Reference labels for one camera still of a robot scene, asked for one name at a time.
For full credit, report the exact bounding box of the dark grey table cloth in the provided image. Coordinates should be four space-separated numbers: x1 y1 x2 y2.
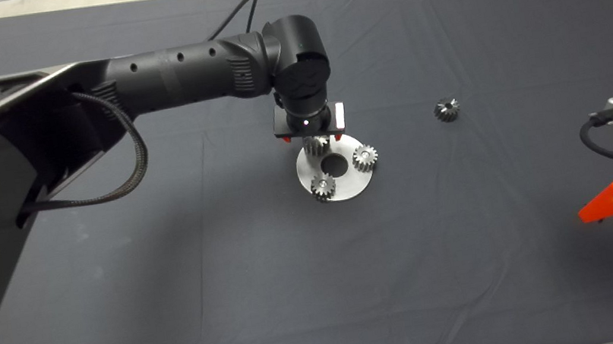
0 0 613 344

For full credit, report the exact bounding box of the round metal plate with hole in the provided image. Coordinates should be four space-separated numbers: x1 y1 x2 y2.
292 129 380 207

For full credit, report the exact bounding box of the thin black left camera cable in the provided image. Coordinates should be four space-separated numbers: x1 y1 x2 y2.
201 0 264 41

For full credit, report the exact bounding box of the small steel gear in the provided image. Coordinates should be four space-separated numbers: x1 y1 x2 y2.
351 144 381 174
433 98 462 124
309 172 339 201

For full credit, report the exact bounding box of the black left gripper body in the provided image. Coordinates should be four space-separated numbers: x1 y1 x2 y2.
271 98 350 144

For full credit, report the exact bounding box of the larger steel gear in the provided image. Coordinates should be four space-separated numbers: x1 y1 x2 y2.
302 133 331 158

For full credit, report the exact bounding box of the black braided arm hose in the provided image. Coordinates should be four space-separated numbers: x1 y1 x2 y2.
3 83 154 216

